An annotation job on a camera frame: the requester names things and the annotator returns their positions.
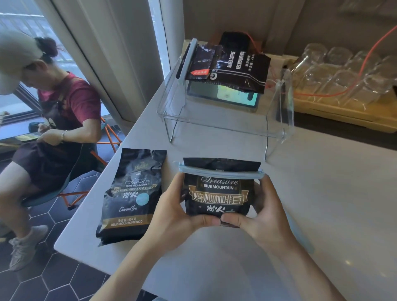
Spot person's right forearm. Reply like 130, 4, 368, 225
276, 239, 347, 301

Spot group of clear drinking glasses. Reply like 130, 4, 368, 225
291, 43, 397, 111

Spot person's right hand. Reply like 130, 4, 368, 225
220, 173, 300, 255

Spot clear acrylic stand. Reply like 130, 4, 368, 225
156, 42, 295, 162

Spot dark tablet with lit screen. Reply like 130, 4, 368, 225
186, 80, 261, 114

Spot folding chair with orange legs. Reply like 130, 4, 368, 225
22, 116, 123, 208

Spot black coffee bags on stand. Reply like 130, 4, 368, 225
182, 38, 300, 91

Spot orange cable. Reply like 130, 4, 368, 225
245, 24, 397, 97

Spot light blue sealing clip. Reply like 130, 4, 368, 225
173, 160, 267, 180
175, 38, 199, 86
285, 210, 316, 253

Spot metal balcony railing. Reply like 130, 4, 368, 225
0, 12, 74, 62

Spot wooden tray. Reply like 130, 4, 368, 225
293, 90, 397, 133

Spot person's left hand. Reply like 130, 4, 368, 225
141, 172, 222, 248

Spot person's left forearm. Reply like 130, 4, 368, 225
90, 241, 174, 301

